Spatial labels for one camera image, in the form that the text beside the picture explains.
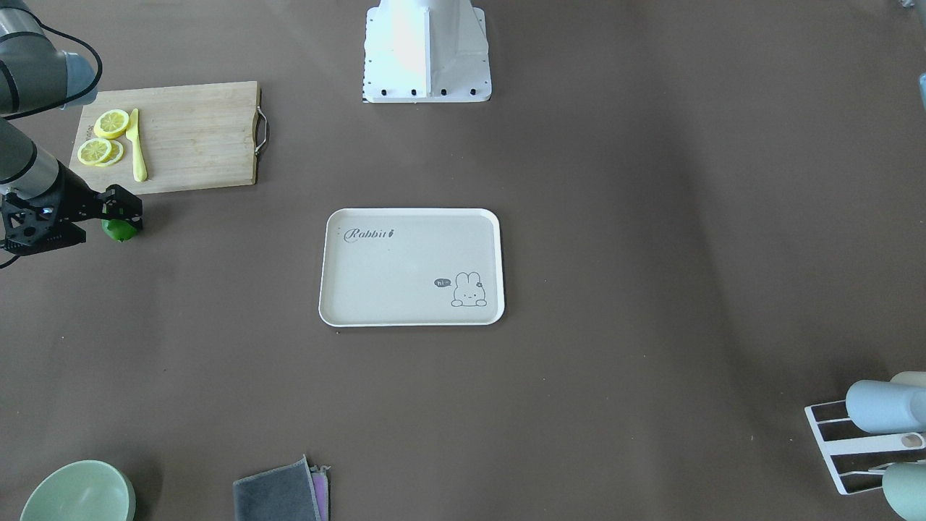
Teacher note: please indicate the lemon slice lower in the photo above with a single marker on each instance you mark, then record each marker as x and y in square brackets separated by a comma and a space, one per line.
[95, 151]

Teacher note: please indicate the green lime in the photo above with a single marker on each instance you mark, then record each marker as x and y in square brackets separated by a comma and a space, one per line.
[119, 230]

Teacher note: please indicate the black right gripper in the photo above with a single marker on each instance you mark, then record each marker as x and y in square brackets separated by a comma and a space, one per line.
[74, 191]

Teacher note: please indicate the lemon slice hidden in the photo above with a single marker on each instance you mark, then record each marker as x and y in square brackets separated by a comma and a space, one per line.
[116, 154]

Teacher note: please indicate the yellow plastic knife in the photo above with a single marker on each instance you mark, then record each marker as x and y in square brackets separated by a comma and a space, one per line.
[133, 134]

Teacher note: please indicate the white wire cup rack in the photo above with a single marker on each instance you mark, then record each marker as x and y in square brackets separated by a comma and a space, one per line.
[855, 459]

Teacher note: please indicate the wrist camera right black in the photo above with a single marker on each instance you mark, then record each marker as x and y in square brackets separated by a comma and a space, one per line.
[37, 225]

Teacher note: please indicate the green bowl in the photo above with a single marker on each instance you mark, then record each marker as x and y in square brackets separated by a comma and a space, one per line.
[84, 490]

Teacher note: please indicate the lemon slice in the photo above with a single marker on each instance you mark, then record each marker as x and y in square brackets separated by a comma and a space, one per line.
[111, 124]
[95, 151]

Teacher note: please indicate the green cup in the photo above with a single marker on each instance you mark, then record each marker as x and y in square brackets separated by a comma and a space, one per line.
[904, 489]

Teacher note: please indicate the cream rabbit tray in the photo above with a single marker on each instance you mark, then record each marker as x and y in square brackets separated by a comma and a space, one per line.
[412, 267]

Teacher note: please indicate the light blue cup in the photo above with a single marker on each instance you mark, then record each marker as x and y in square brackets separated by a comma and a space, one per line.
[880, 407]

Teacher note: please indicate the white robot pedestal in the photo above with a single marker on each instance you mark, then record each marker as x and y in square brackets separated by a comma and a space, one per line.
[426, 52]

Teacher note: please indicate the wooden cutting board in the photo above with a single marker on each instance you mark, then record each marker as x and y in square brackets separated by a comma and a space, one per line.
[192, 137]

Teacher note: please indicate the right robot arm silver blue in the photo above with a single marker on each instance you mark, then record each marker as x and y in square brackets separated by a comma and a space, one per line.
[36, 76]

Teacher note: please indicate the lemon slice upper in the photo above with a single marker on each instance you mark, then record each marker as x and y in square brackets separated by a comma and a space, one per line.
[111, 124]

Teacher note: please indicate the pink cloth under grey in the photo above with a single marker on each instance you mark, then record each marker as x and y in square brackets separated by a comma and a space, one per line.
[321, 489]

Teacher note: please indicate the white cup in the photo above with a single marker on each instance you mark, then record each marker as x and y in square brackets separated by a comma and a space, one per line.
[910, 378]

